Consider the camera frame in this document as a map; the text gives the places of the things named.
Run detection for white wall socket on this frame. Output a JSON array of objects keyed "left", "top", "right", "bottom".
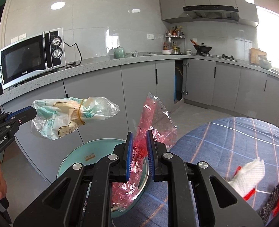
[{"left": 147, "top": 33, "right": 154, "bottom": 40}]

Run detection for black range hood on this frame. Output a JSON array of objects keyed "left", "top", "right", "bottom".
[{"left": 183, "top": 5, "right": 240, "bottom": 22}]

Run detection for black power cable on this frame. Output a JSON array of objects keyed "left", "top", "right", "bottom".
[{"left": 63, "top": 41, "right": 83, "bottom": 69}]

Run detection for silver black microwave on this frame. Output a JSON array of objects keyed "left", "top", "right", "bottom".
[{"left": 0, "top": 28, "right": 66, "bottom": 90}]

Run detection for gas stove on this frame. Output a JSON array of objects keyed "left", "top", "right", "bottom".
[{"left": 217, "top": 54, "right": 234, "bottom": 60}]

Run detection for green ceramic teapot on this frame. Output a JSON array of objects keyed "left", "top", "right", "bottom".
[{"left": 113, "top": 46, "right": 125, "bottom": 59}]

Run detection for teal trash bin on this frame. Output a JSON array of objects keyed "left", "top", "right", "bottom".
[{"left": 56, "top": 138, "right": 149, "bottom": 218}]

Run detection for white bowl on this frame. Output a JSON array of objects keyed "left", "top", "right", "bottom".
[{"left": 162, "top": 49, "right": 172, "bottom": 55}]

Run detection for grey lower cabinets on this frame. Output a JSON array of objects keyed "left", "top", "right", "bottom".
[{"left": 0, "top": 53, "right": 279, "bottom": 185}]

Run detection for pink transparent plastic bag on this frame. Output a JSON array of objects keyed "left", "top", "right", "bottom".
[{"left": 111, "top": 92, "right": 179, "bottom": 213}]

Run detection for metal spice rack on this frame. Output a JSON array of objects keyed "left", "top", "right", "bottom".
[{"left": 164, "top": 26, "right": 186, "bottom": 54}]

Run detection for steel pot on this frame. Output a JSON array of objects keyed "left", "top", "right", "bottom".
[{"left": 258, "top": 55, "right": 272, "bottom": 70}]

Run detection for wooden cutting board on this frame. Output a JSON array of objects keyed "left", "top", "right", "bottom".
[{"left": 249, "top": 48, "right": 267, "bottom": 65}]

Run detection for orange red plastic bag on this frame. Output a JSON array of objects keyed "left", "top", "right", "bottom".
[{"left": 230, "top": 166, "right": 256, "bottom": 201}]

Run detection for black wok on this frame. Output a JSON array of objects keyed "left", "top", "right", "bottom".
[{"left": 190, "top": 39, "right": 212, "bottom": 54}]

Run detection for white paper towel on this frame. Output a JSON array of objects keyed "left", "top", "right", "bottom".
[{"left": 228, "top": 157, "right": 265, "bottom": 201}]

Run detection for teal printed food bag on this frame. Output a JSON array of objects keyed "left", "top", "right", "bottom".
[{"left": 30, "top": 97, "right": 120, "bottom": 140}]

